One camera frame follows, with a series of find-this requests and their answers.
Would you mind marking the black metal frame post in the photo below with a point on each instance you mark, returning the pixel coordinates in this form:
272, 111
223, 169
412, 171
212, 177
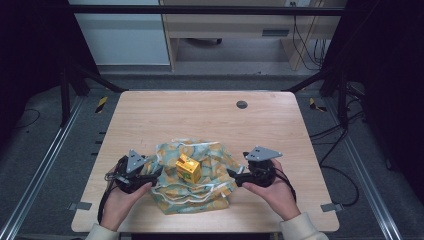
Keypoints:
341, 96
65, 96

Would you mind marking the aluminium floor rail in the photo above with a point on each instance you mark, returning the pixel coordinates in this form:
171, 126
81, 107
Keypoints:
363, 173
40, 173

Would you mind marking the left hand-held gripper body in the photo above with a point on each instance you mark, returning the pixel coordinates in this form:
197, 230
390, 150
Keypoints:
128, 176

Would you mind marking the grey table edge bracket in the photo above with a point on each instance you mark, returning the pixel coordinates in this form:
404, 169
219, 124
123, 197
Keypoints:
331, 207
81, 206

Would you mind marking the person's right hand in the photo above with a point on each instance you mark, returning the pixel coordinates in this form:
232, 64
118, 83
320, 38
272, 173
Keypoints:
278, 196

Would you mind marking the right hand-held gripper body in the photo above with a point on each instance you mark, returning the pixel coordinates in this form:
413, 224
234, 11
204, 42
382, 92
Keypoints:
261, 173

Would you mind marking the light wooden desk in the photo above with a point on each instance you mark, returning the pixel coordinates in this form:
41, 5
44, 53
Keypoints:
233, 23

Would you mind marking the yellow box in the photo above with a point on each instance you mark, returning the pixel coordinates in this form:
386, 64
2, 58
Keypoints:
189, 168

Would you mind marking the person's left hand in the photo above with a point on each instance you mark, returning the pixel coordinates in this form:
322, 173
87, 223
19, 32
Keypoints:
118, 206

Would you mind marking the black metal frame crossbar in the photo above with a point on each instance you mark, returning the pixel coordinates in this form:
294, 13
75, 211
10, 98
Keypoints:
200, 10

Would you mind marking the grey round table grommet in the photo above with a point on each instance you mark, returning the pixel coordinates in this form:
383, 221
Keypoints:
241, 104

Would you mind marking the white cabinet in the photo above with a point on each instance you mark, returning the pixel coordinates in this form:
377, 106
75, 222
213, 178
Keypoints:
123, 40

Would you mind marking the black curtain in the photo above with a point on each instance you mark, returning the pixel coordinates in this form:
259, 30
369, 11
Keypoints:
30, 50
390, 66

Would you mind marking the teal garment with orange print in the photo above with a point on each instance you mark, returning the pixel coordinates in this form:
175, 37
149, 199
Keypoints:
213, 160

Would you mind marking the black and yellow floor tape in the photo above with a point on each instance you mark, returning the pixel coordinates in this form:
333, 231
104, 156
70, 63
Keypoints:
101, 104
315, 106

